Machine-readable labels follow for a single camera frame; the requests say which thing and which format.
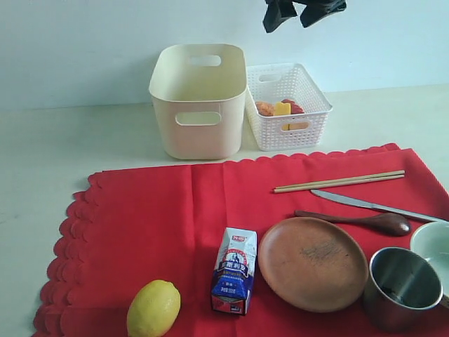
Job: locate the stainless steel cup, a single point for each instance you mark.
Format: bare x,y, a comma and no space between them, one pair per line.
401,286

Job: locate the yellow cheese wedge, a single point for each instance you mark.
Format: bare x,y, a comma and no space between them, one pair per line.
282,109

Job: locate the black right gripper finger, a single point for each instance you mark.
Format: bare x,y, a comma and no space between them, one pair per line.
316,10

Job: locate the silver table knife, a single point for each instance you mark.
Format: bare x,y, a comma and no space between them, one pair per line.
369,205

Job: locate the wooden chopstick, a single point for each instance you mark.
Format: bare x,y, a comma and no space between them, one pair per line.
392,173
337,184

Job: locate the cream plastic bin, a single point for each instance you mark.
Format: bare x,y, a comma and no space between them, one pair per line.
199,93

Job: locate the yellow lemon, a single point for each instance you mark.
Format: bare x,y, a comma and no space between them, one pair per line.
154,309

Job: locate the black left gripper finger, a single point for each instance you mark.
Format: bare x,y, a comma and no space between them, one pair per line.
278,11

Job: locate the red sausage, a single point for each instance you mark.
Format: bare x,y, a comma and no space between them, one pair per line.
294,107

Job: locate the white lattice plastic basket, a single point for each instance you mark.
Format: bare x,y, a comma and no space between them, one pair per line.
274,83

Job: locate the lower wooden chopstick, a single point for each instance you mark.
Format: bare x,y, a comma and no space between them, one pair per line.
337,184

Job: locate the upper wooden chopstick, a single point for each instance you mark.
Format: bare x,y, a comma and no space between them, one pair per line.
392,173

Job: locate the brown wooden plate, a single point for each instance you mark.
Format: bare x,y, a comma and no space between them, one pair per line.
312,264

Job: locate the blue white milk carton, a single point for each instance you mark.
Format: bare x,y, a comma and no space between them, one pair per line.
234,272

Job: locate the orange fried nugget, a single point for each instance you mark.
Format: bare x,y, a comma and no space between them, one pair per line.
265,109

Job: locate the dark wooden spoon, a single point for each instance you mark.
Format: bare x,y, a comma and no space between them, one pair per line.
387,223

